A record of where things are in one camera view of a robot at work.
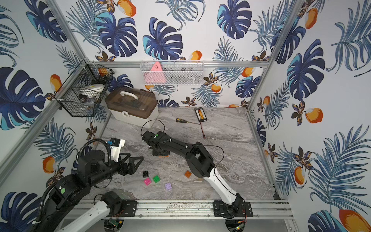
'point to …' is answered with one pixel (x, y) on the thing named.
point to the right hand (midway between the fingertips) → (162, 153)
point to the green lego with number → (156, 179)
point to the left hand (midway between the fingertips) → (136, 154)
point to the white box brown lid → (133, 105)
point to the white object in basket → (92, 89)
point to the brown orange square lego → (187, 174)
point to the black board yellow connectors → (200, 114)
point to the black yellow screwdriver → (181, 120)
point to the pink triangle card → (156, 75)
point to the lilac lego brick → (168, 186)
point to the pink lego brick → (147, 181)
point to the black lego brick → (145, 174)
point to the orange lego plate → (164, 156)
